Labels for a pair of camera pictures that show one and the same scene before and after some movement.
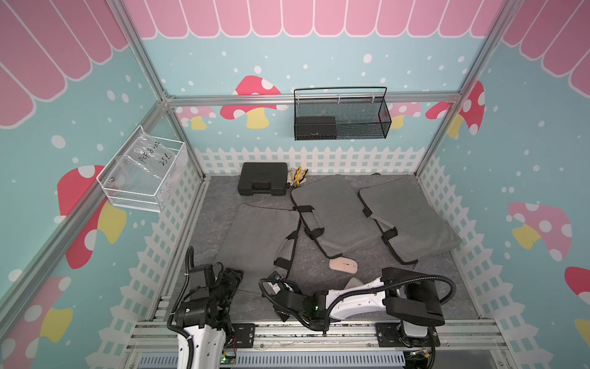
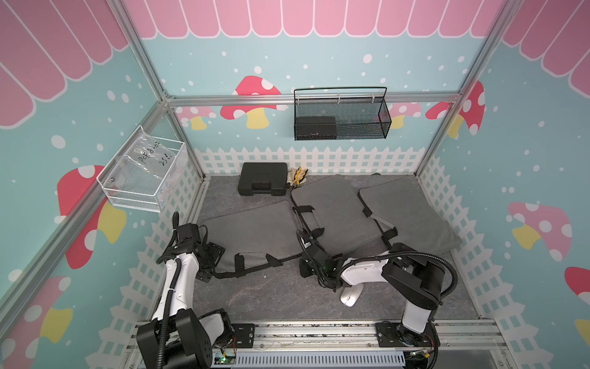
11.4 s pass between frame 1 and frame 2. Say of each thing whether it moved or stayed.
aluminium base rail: stayed
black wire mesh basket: stayed
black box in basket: stayed
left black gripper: moved
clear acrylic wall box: stayed
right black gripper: moved
